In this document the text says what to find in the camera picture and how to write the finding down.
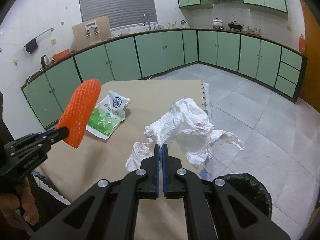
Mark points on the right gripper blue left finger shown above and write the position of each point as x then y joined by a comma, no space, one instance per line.
148,185

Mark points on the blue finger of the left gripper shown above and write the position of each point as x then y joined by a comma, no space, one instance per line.
63,134
50,134

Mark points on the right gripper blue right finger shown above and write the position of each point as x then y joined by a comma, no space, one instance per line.
172,187

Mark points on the green white salt bag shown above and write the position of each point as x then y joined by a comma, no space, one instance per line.
107,115

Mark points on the white plastic bag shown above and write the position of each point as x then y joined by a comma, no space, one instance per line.
189,126

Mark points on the black trash bin with bag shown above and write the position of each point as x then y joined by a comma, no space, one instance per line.
252,189

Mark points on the green base kitchen cabinets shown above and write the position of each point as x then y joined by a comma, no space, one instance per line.
139,56

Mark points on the operator left hand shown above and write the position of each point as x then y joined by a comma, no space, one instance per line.
26,202

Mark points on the steel electric kettle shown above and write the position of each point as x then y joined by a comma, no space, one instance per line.
45,62

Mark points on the wooden table with beige cloth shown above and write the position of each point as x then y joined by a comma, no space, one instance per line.
73,171

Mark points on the orange plastic basin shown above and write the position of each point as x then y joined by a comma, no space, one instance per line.
61,55

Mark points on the cardboard box water dispenser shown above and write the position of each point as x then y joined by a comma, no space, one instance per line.
91,32

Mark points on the chrome sink faucet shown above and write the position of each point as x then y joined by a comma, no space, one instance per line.
146,22

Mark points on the grey window roller blind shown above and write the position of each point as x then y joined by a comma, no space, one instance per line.
120,13

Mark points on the wooden door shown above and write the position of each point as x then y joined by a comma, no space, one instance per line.
310,91

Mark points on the black wok on stove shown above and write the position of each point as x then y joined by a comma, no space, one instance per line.
233,26

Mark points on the dark towel on rail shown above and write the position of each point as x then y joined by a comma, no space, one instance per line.
31,46

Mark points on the wall towel rail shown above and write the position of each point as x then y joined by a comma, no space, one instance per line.
50,29

